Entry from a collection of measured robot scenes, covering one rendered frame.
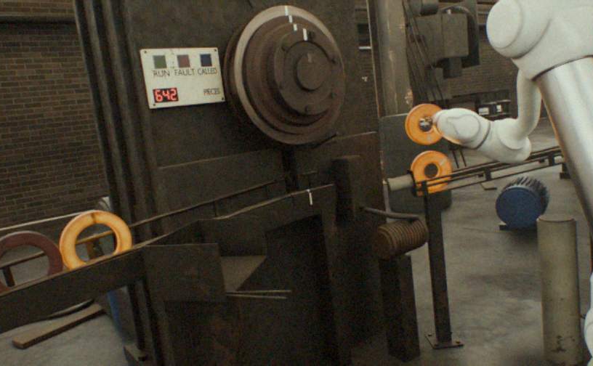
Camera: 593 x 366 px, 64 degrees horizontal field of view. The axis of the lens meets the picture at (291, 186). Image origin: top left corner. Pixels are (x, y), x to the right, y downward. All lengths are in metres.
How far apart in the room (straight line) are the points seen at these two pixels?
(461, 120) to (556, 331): 0.86
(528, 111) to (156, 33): 1.13
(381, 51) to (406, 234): 4.51
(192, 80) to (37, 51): 6.11
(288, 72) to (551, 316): 1.24
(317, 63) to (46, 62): 6.29
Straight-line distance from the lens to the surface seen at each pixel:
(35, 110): 7.53
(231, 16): 1.77
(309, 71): 1.60
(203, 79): 1.64
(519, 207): 3.51
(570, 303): 1.92
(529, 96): 1.40
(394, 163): 4.38
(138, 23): 1.62
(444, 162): 1.91
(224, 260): 1.35
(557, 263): 1.86
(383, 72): 6.13
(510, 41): 1.01
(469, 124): 1.51
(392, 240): 1.77
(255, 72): 1.56
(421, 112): 1.88
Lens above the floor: 0.97
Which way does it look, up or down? 8 degrees down
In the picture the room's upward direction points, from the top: 7 degrees counter-clockwise
